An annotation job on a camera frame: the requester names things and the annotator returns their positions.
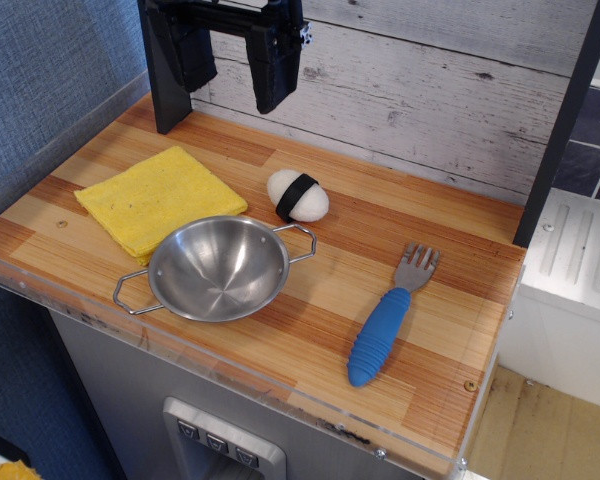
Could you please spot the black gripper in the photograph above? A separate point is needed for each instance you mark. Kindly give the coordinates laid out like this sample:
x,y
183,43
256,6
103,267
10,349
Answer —
x,y
273,55

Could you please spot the blue handled metal fork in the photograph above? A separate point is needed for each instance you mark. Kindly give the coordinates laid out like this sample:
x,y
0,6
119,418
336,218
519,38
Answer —
x,y
375,340

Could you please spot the yellow folded cloth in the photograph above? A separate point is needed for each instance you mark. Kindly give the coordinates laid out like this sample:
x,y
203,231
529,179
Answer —
x,y
140,207

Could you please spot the white rice ball toy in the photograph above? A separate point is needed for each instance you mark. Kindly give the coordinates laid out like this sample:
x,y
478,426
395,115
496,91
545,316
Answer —
x,y
297,196

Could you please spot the clear acrylic table edge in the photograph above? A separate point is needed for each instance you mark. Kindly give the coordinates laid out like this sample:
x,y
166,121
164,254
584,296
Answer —
x,y
443,352

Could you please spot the grey toy fridge front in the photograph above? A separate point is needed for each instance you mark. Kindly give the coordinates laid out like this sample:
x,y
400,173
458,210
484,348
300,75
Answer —
x,y
263,407

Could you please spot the white toy sink unit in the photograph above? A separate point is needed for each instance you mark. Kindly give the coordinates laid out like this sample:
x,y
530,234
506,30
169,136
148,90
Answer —
x,y
552,334

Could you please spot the yellow object bottom left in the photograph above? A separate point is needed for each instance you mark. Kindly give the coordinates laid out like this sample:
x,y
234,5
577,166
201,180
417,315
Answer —
x,y
17,471

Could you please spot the black left shelf post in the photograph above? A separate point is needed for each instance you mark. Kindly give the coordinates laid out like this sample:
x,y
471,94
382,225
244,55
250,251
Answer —
x,y
171,103

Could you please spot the black shelf post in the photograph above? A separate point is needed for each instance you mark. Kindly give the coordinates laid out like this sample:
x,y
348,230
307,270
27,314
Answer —
x,y
579,84
171,103

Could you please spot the stainless steel bowl with handles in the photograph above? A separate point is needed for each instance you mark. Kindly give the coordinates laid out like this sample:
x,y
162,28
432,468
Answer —
x,y
221,268

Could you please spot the black right shelf post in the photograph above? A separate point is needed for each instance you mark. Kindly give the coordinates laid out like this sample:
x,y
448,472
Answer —
x,y
579,84

